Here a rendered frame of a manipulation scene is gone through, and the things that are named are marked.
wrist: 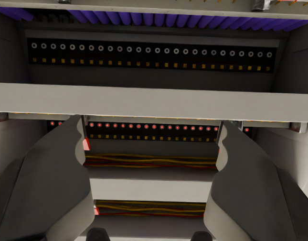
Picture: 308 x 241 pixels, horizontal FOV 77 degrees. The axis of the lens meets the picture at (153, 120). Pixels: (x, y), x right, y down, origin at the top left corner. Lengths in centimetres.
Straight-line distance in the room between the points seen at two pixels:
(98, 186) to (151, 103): 21
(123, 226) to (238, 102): 47
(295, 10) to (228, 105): 16
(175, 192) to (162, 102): 20
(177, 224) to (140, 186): 27
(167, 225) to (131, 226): 11
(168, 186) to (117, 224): 28
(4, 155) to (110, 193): 24
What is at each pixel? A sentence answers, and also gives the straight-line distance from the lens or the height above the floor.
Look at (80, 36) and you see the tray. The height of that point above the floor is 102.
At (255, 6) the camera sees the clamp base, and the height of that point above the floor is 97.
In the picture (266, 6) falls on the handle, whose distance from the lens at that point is 32.
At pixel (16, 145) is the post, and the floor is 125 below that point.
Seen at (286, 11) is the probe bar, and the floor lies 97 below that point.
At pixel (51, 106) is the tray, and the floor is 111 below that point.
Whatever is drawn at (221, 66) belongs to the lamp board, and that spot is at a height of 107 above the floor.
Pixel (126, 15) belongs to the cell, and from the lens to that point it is 37.
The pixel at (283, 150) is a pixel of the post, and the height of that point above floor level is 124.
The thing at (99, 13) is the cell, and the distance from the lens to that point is 37.
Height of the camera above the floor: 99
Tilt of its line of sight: 27 degrees up
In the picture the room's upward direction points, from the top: 178 degrees counter-clockwise
